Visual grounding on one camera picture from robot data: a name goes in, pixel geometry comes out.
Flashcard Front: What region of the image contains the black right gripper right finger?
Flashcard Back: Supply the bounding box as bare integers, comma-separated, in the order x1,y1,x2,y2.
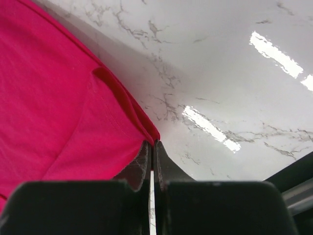
153,141,298,235

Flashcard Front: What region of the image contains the bright red t shirt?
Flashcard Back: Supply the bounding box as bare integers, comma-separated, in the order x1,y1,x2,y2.
0,0,160,208

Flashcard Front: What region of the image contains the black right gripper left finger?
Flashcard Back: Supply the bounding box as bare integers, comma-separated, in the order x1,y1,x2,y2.
0,142,151,235

